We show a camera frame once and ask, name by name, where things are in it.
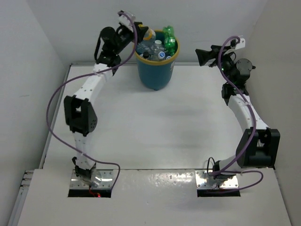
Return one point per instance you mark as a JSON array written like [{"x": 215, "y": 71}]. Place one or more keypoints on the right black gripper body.
[{"x": 226, "y": 64}]

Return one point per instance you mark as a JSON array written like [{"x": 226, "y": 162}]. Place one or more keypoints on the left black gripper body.
[{"x": 124, "y": 37}]

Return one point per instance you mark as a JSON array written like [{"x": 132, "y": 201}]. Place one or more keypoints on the small bottle yellow cap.
[{"x": 150, "y": 36}]

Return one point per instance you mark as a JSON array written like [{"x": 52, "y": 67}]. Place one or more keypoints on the square clear bottle white cap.
[{"x": 157, "y": 47}]

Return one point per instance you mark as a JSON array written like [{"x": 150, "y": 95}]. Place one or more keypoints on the green plastic bottle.
[{"x": 170, "y": 42}]

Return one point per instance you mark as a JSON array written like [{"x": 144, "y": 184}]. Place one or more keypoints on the bottle with blue label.
[{"x": 161, "y": 56}]

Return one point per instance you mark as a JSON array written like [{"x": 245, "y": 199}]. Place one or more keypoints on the small bottle black cap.
[{"x": 146, "y": 55}]

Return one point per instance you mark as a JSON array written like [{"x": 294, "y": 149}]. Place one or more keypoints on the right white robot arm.
[{"x": 259, "y": 143}]

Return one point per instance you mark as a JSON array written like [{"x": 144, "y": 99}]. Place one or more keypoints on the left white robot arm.
[{"x": 78, "y": 109}]

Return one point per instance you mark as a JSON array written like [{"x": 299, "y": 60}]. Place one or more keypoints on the blue bin yellow rim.
[{"x": 155, "y": 74}]

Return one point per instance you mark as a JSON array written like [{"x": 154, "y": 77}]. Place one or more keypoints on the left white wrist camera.
[{"x": 126, "y": 19}]

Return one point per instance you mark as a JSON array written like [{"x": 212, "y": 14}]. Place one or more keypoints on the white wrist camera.
[
  {"x": 126, "y": 19},
  {"x": 237, "y": 44}
]

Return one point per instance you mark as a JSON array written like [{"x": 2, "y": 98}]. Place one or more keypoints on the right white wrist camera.
[{"x": 237, "y": 44}]

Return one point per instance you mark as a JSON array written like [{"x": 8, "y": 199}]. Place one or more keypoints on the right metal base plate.
[{"x": 204, "y": 181}]

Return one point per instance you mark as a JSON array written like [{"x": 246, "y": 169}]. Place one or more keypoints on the metal base plate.
[
  {"x": 204, "y": 181},
  {"x": 99, "y": 180}
]

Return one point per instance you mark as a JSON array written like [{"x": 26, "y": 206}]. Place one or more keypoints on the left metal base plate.
[{"x": 99, "y": 180}]

